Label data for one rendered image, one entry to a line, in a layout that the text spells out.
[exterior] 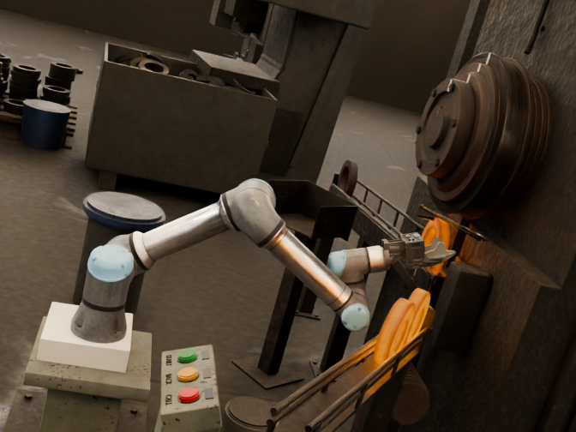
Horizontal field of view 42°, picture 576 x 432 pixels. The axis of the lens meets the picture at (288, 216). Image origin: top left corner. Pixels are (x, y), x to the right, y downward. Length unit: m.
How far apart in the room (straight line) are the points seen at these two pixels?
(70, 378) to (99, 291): 0.23
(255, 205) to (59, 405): 0.76
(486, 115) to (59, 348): 1.28
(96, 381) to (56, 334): 0.17
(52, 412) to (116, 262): 0.45
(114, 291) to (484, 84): 1.14
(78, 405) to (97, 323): 0.24
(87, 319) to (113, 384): 0.19
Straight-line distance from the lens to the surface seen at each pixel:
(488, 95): 2.10
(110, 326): 2.10
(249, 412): 1.65
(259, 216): 1.96
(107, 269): 2.03
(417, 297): 1.82
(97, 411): 2.18
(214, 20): 5.44
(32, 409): 2.44
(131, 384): 2.08
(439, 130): 2.15
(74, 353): 2.10
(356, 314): 2.02
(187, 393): 1.49
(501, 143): 2.02
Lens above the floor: 1.37
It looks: 16 degrees down
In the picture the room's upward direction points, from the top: 15 degrees clockwise
